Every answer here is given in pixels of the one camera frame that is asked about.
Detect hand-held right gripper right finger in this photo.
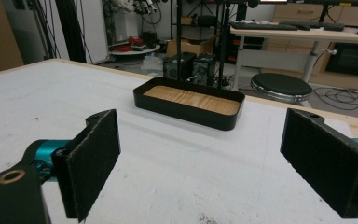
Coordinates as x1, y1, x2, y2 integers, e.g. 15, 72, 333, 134
280, 107, 358, 219

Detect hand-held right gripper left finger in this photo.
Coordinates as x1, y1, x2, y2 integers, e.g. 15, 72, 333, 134
51, 108, 121, 223

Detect black tray with wooden bottom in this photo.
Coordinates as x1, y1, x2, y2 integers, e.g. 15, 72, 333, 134
132, 77, 246, 132

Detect round black stool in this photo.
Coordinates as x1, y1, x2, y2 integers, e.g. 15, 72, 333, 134
250, 72, 313, 104

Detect light wooden desk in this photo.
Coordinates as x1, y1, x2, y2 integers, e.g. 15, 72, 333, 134
229, 25, 358, 91

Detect round white table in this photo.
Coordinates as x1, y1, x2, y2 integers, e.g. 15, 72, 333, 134
109, 43, 162, 57

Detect black computer tower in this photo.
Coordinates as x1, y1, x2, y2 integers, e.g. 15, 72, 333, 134
162, 51, 198, 82
192, 53, 217, 87

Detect black keyboard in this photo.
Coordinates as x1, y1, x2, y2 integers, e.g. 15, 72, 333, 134
279, 20, 345, 32
228, 21, 300, 32

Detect wooden cabinet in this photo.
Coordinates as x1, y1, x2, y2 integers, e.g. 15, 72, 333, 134
266, 3, 358, 93

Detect black metal stand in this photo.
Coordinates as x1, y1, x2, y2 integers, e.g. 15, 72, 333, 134
217, 2, 231, 90
175, 0, 184, 82

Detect cardboard box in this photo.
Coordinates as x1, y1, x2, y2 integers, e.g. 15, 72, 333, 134
165, 33, 220, 58

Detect black floor cables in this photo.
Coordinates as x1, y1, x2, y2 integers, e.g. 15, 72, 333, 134
311, 86, 358, 112

